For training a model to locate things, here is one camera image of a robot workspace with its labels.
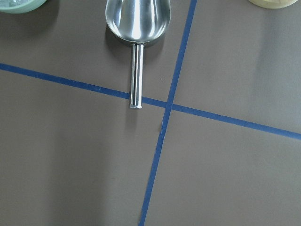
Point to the steel ice scoop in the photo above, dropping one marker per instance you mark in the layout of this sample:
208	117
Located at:
138	23

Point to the wooden mug tree stand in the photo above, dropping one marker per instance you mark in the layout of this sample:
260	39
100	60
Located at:
273	4

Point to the green bowl of ice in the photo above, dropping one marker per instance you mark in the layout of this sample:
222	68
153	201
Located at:
20	6

